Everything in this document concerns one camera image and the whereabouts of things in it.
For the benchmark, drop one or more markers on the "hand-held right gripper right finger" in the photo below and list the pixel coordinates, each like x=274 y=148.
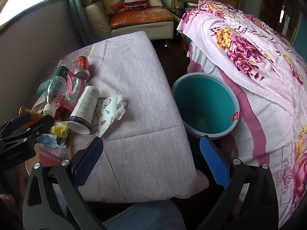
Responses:
x=213 y=163

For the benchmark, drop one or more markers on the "cream printed pillow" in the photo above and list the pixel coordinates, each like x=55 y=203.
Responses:
x=112 y=2

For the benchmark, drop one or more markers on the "cream leather sofa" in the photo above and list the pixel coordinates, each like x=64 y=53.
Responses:
x=96 y=16

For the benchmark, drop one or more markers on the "orange seat cushion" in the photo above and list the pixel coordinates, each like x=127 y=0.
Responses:
x=141 y=16

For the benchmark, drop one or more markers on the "blue towel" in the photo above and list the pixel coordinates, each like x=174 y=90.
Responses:
x=144 y=218

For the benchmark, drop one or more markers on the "window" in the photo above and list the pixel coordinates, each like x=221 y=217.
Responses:
x=24 y=0

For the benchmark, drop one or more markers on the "white cardboard box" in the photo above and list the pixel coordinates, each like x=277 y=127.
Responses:
x=39 y=103

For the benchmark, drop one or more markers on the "teal curtain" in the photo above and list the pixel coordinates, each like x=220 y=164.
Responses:
x=75 y=9

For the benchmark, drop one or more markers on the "clear plastic bottle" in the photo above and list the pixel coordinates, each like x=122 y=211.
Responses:
x=56 y=88

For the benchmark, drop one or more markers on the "dark wooden cabinet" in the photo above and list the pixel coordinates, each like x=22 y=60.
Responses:
x=273 y=4

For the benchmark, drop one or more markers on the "teal plastic bin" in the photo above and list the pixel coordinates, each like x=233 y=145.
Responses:
x=203 y=100

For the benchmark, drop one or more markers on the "small blue white wrapper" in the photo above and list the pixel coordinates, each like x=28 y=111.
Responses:
x=48 y=140

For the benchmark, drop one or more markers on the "yellow crumpled wrapper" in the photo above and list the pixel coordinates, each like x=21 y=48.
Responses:
x=58 y=130

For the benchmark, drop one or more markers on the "person's left hand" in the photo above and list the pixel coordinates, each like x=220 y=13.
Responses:
x=6 y=200

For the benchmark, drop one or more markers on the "cartoon print face mask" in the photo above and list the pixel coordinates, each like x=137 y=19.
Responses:
x=105 y=115

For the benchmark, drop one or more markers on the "blue drink carton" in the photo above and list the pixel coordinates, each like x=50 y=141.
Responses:
x=43 y=87

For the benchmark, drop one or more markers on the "white paper cup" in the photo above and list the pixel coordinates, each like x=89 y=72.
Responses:
x=84 y=107

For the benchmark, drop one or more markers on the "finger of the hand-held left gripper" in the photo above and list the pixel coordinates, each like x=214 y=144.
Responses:
x=20 y=121
x=43 y=124

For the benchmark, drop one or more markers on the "pink snack bag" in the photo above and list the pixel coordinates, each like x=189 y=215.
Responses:
x=76 y=86

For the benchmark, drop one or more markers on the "red soda can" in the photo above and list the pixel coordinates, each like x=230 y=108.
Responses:
x=80 y=63

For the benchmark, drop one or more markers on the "orange snack packet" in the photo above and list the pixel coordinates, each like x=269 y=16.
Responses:
x=31 y=117

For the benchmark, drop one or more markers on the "red paper packet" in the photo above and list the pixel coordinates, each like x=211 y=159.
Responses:
x=49 y=157

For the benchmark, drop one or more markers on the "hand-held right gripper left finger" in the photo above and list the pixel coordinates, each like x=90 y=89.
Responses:
x=88 y=160

